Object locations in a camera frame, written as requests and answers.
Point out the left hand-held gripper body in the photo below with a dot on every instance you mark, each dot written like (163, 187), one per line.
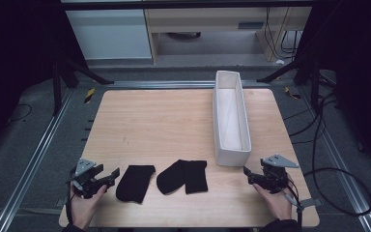
(85, 183)

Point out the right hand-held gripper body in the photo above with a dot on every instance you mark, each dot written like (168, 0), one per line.
(275, 177)

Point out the black sock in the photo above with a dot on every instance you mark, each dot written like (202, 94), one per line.
(134, 183)
(182, 177)

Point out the white fabric storage box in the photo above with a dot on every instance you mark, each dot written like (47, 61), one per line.
(232, 122)

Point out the person's left hand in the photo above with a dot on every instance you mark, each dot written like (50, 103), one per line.
(82, 211)

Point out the person's right hand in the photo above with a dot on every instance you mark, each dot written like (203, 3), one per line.
(280, 204)

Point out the grey tape piece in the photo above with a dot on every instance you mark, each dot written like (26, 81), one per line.
(61, 202)
(312, 202)

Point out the yellow black tape strip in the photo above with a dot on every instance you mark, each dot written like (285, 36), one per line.
(291, 93)
(89, 95)

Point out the black metal stand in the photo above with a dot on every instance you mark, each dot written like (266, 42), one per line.
(315, 83)
(57, 87)

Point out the small white floor object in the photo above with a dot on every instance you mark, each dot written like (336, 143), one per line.
(280, 61)

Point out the white cabinet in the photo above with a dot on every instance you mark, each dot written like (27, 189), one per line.
(109, 35)

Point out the dark curtain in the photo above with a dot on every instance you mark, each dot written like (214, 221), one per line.
(360, 64)
(16, 48)

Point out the light wooden desk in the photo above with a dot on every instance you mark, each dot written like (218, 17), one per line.
(206, 19)

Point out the aluminium floor rail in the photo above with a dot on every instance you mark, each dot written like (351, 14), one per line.
(167, 84)
(29, 167)
(338, 161)

